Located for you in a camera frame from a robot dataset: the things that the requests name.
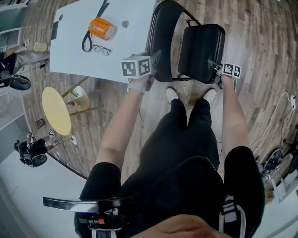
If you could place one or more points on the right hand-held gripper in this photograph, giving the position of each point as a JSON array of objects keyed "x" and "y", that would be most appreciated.
[{"x": 231, "y": 69}]

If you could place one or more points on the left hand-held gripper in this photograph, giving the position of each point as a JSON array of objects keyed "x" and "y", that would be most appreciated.
[{"x": 136, "y": 67}]

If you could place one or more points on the black folding chair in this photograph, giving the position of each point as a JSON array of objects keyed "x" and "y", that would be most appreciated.
[{"x": 200, "y": 51}]

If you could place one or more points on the person's left forearm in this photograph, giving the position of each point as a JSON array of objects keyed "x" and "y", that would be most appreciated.
[{"x": 121, "y": 120}]

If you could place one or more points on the person's right forearm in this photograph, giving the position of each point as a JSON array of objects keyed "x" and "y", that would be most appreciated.
[{"x": 232, "y": 111}]

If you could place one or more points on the person's right white shoe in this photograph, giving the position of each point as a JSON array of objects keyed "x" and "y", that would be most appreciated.
[{"x": 210, "y": 94}]

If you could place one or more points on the person's white shoe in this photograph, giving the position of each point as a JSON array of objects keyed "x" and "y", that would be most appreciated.
[
  {"x": 210, "y": 94},
  {"x": 171, "y": 94}
]

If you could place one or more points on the white wristband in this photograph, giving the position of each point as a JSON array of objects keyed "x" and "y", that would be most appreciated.
[{"x": 136, "y": 88}]

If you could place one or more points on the person's left white shoe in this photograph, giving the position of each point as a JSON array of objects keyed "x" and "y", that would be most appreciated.
[{"x": 171, "y": 94}]

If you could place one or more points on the small dark grey object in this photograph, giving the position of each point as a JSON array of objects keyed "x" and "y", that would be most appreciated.
[{"x": 125, "y": 23}]

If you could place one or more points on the black-framed eyeglasses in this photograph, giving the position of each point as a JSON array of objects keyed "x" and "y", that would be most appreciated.
[{"x": 102, "y": 49}]

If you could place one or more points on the orange pouch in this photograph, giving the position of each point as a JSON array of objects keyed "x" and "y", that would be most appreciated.
[{"x": 102, "y": 28}]

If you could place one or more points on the person's black trousers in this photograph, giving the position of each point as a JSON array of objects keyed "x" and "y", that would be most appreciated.
[{"x": 186, "y": 134}]

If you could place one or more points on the white power strip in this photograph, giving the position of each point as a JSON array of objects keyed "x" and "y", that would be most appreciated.
[{"x": 292, "y": 98}]

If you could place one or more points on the yellow stool with metal legs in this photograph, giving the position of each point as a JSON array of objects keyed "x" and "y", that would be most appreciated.
[{"x": 80, "y": 97}]

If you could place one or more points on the white rectangular table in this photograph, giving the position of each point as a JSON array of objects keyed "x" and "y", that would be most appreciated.
[{"x": 69, "y": 60}]

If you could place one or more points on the small dark round object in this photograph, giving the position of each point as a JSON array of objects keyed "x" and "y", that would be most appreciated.
[{"x": 60, "y": 17}]

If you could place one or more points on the black flat device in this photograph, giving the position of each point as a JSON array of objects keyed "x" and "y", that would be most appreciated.
[{"x": 55, "y": 30}]

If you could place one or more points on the round yellow table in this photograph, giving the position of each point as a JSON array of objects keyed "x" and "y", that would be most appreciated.
[{"x": 57, "y": 110}]

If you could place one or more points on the black equipment on stand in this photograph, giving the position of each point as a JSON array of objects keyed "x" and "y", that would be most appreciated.
[{"x": 281, "y": 155}]

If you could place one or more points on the yellow cup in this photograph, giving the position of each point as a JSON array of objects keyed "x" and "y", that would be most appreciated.
[{"x": 40, "y": 47}]

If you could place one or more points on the person's black shirt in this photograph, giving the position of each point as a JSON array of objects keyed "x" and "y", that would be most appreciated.
[{"x": 177, "y": 190}]

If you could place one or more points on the black round seat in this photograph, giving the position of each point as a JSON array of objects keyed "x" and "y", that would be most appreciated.
[
  {"x": 38, "y": 160},
  {"x": 20, "y": 83}
]

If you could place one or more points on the white side table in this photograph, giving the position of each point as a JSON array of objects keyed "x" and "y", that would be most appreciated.
[{"x": 286, "y": 188}]

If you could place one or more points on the white shelf cabinet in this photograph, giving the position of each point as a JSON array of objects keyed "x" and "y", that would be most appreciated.
[{"x": 10, "y": 21}]

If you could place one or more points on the black and silver headset bar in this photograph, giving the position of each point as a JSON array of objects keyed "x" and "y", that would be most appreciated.
[{"x": 74, "y": 205}]

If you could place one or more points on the black device with red button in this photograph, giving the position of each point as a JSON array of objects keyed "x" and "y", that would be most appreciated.
[{"x": 102, "y": 220}]

